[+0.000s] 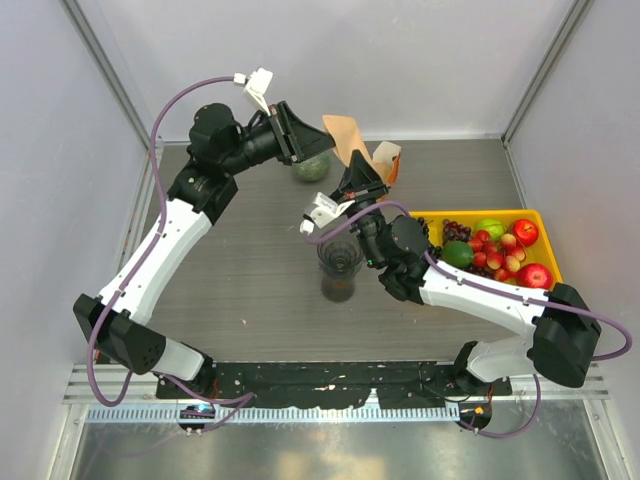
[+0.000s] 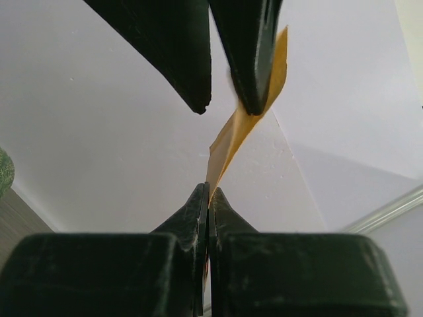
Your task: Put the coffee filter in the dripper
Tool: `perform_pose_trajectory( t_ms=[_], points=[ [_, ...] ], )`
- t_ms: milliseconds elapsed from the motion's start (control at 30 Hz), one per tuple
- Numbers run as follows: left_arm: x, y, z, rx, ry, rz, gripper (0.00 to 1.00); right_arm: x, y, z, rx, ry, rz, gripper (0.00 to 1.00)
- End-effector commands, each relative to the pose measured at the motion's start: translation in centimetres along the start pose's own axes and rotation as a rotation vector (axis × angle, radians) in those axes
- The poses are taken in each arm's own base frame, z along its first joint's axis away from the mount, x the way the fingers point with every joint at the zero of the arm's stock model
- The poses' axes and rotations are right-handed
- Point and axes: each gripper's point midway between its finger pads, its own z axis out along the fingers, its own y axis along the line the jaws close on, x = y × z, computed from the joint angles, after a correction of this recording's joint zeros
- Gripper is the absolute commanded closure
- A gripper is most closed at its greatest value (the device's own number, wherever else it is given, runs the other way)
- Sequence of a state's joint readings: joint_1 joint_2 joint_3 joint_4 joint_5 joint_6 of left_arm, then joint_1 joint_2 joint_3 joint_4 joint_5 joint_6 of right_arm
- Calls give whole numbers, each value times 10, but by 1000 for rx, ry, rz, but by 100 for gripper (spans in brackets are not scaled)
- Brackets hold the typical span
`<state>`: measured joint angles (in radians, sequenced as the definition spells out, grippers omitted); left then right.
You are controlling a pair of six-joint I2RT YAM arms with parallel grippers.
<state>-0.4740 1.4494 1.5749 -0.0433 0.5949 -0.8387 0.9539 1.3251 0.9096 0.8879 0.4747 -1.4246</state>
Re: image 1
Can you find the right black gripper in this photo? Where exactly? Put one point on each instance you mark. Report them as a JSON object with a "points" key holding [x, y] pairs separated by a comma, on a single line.
{"points": [[360, 182]]}

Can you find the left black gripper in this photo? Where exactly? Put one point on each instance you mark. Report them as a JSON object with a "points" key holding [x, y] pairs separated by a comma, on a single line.
{"points": [[296, 139]]}

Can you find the brown paper coffee filter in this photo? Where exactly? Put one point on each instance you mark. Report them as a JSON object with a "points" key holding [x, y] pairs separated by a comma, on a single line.
{"points": [[347, 137]]}

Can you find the glass coffee carafe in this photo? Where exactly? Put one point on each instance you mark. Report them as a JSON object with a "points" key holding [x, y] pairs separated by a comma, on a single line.
{"points": [[338, 282]]}

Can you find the yellow plastic fruit tray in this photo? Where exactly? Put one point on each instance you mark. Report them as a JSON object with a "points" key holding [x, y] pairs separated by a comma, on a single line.
{"points": [[541, 252]]}

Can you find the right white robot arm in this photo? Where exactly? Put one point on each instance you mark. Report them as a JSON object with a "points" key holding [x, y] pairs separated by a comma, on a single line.
{"points": [[555, 335]]}

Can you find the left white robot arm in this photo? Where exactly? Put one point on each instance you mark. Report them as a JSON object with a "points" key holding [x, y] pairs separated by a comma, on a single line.
{"points": [[116, 320]]}

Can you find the green netted melon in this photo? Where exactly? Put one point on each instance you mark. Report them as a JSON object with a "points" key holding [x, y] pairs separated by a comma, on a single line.
{"points": [[314, 169]]}

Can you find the small red grape bunch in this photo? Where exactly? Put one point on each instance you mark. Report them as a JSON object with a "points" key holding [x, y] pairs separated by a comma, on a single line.
{"points": [[455, 231]]}

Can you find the black grape bunch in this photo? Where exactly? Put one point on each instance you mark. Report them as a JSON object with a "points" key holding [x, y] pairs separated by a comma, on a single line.
{"points": [[434, 251]]}

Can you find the dark green lime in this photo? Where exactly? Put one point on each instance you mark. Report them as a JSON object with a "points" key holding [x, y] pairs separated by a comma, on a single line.
{"points": [[458, 254]]}

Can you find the light green apple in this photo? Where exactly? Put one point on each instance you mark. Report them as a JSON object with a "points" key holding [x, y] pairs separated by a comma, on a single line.
{"points": [[495, 228]]}

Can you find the red lychee cluster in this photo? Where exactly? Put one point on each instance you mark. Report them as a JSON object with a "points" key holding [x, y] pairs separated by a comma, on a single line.
{"points": [[504, 256]]}

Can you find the upper red apple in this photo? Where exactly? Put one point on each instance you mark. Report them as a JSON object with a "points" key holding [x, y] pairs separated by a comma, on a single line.
{"points": [[525, 231]]}

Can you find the red apple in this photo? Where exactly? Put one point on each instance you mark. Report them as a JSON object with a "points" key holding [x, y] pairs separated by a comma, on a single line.
{"points": [[525, 231], [534, 275]]}

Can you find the lower red apple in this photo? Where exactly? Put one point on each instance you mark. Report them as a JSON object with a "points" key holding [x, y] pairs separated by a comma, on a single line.
{"points": [[534, 275]]}

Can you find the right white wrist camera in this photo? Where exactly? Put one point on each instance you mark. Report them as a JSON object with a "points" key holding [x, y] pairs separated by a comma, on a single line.
{"points": [[320, 212]]}

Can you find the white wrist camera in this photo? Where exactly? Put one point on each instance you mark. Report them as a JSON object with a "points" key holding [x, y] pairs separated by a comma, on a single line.
{"points": [[255, 86], [320, 212]]}

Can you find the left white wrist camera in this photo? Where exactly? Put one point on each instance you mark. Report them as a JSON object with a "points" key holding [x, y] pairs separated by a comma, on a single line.
{"points": [[255, 86]]}

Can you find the aluminium frame rail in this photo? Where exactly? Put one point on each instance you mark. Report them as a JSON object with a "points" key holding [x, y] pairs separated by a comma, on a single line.
{"points": [[141, 403]]}

